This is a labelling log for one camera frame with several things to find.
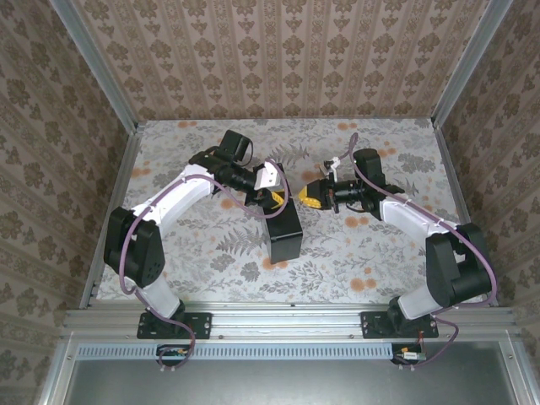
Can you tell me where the slotted grey cable duct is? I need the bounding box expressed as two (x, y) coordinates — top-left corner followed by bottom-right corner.
(77, 342), (394, 361)

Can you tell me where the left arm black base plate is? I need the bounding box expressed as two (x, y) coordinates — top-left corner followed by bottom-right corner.
(137, 310), (212, 340)

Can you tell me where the aluminium table side rail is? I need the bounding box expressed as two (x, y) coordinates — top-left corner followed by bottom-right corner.
(432, 120), (501, 309)
(79, 121), (147, 309)

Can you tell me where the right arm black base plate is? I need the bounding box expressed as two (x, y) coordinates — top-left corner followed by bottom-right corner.
(360, 310), (440, 340)

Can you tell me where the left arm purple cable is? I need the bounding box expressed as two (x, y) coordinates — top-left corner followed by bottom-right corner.
(120, 159), (292, 372)

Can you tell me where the aluminium mounting rail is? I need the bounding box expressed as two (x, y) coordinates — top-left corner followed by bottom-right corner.
(62, 301), (520, 342)

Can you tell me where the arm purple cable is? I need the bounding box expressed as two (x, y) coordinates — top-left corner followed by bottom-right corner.
(120, 159), (292, 372)
(348, 132), (499, 368)

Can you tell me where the small connector circuit board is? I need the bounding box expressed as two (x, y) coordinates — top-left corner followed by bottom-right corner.
(394, 343), (428, 365)
(158, 344), (190, 366)

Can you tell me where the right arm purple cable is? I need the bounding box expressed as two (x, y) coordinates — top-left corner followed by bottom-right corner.
(348, 132), (499, 368)

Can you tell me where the aluminium frame post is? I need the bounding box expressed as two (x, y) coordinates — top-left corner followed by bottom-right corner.
(432, 0), (515, 128)
(49, 0), (139, 132)

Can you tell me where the grey metal sheet panel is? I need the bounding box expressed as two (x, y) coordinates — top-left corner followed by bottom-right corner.
(37, 340), (531, 405)

